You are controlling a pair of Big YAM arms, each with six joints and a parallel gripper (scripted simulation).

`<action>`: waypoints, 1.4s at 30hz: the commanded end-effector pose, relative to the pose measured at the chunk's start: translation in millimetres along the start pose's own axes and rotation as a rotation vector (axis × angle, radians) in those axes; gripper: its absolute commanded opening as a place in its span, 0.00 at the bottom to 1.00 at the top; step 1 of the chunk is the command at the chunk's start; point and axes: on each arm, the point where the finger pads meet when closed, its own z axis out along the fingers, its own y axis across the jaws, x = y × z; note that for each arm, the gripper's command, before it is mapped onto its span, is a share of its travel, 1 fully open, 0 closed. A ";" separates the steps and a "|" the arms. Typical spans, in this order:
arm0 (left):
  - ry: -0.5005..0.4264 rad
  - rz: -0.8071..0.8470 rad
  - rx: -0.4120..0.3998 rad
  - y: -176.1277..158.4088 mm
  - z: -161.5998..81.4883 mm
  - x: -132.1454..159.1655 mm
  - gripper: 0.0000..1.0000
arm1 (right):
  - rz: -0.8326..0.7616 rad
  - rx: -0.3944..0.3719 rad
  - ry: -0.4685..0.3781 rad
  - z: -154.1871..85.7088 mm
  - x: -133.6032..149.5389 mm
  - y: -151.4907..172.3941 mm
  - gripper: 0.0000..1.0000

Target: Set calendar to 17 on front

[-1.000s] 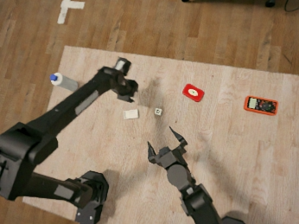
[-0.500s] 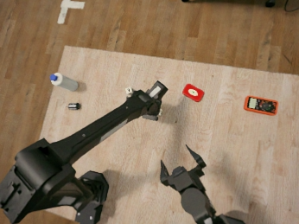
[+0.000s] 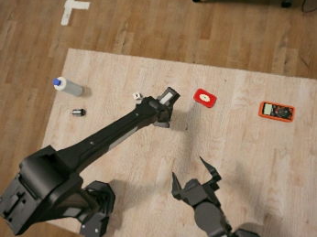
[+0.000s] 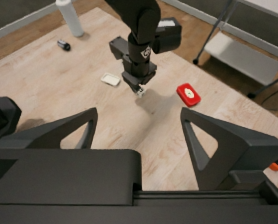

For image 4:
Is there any white bottle with blue cap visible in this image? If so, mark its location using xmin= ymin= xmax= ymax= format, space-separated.
xmin=56 ymin=0 xmax=84 ymax=37

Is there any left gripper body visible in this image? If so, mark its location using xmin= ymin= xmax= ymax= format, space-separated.
xmin=121 ymin=58 xmax=157 ymax=88

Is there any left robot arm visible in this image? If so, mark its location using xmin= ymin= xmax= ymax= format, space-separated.
xmin=104 ymin=0 xmax=182 ymax=76

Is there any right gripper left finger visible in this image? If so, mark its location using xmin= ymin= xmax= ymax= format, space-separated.
xmin=0 ymin=107 xmax=98 ymax=149

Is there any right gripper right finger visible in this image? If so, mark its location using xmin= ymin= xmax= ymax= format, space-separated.
xmin=180 ymin=107 xmax=278 ymax=190

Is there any orange pocket multimeter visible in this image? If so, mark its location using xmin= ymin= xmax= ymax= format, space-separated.
xmin=269 ymin=160 xmax=278 ymax=171

